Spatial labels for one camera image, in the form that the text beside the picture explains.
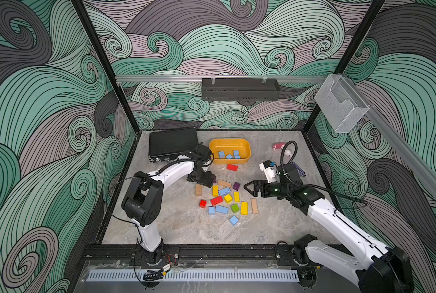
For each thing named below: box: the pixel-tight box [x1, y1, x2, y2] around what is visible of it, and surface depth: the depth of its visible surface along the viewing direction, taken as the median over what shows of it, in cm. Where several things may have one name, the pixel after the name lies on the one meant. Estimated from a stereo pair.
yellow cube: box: [224, 194, 233, 204], surface depth 89 cm
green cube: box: [230, 203, 240, 214], surface depth 87 cm
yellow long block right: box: [240, 201, 249, 216], surface depth 87 cm
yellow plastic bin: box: [208, 137, 252, 165], surface depth 109 cm
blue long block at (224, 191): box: [218, 186, 231, 196], surface depth 94 cm
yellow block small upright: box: [233, 191, 240, 203], surface depth 92 cm
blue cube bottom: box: [229, 215, 239, 226], surface depth 83 cm
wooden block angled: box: [217, 179, 233, 189], surface depth 97 cm
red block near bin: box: [226, 163, 239, 172], surface depth 103 cm
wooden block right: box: [250, 198, 259, 215], surface depth 88 cm
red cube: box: [199, 198, 208, 209], surface depth 89 cm
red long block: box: [210, 195, 224, 206], surface depth 90 cm
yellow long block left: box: [211, 184, 220, 198], surface depth 94 cm
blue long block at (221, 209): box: [214, 205, 229, 215], surface depth 87 cm
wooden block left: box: [195, 183, 203, 196], surface depth 92 cm
